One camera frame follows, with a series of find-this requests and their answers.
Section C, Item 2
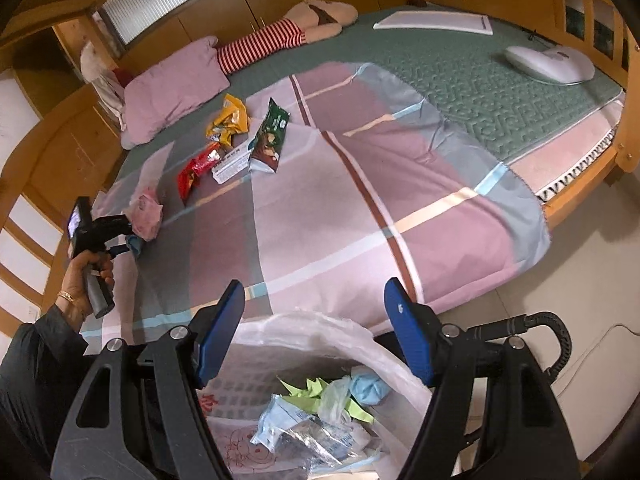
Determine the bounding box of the black cable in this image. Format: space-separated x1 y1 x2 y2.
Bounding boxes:
467 311 574 386

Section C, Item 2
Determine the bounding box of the red snack wrapper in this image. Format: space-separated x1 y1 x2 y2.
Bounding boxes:
177 141 223 206

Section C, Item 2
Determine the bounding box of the hanging light cloth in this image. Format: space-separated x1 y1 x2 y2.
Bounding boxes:
92 67 126 131

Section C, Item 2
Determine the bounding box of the person's left forearm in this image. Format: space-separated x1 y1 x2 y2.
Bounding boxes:
0 305 96 466

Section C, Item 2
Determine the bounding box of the green snack bag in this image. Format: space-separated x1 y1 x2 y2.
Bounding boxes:
248 97 291 175

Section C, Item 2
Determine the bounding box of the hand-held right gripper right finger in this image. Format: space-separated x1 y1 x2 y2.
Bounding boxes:
384 277 581 480

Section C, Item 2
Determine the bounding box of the foil wrapper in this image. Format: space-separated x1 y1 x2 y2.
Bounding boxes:
280 420 371 466

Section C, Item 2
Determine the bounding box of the white plastic bag red print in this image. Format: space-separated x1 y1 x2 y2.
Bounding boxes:
197 310 436 480

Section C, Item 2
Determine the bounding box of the plaid blanket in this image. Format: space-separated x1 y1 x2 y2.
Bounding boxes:
80 62 553 346

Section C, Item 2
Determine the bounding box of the person's left hand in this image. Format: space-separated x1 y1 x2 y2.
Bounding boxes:
56 250 116 322

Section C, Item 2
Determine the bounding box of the green paper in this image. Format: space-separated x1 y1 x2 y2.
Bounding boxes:
280 377 373 423

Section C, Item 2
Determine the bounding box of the white computer mouse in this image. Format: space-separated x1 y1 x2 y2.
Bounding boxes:
504 45 596 85

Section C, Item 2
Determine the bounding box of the green mattress pad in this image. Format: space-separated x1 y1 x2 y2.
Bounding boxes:
122 5 626 171

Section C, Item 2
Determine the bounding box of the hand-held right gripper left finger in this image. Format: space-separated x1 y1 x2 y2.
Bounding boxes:
50 280 246 480

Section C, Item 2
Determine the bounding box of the white board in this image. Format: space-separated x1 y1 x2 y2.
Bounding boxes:
372 7 493 36

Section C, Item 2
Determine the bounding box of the wooden bunk bed frame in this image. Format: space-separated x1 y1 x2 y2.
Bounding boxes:
0 0 640 351

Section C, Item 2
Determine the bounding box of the pink pillow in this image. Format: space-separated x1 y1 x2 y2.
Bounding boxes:
120 36 232 150

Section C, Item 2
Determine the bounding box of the white and blue ointment box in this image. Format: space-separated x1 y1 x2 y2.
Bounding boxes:
212 147 253 183

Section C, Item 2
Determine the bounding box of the pink face mask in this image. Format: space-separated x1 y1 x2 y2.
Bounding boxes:
127 187 164 241

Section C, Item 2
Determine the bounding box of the clear plastic bag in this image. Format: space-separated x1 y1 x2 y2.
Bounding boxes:
320 377 353 423

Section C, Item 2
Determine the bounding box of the yellow snack bag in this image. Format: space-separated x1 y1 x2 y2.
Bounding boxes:
205 94 251 148

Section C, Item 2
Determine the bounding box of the striped plush doll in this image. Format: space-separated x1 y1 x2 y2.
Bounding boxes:
215 0 358 75

